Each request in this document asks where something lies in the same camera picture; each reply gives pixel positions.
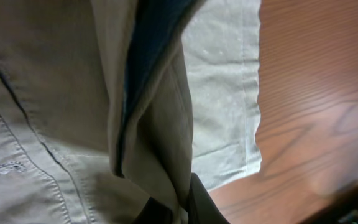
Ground khaki shorts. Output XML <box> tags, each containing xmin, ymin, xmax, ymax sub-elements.
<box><xmin>0</xmin><ymin>0</ymin><xmax>262</xmax><ymax>223</ymax></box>

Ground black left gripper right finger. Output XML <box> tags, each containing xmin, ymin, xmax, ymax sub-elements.
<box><xmin>187</xmin><ymin>173</ymin><xmax>229</xmax><ymax>224</ymax></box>

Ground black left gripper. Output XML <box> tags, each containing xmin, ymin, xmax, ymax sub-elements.
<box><xmin>300</xmin><ymin>187</ymin><xmax>358</xmax><ymax>224</ymax></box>

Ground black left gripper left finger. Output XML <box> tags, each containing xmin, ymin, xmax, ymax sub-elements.
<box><xmin>132</xmin><ymin>197</ymin><xmax>173</xmax><ymax>224</ymax></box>

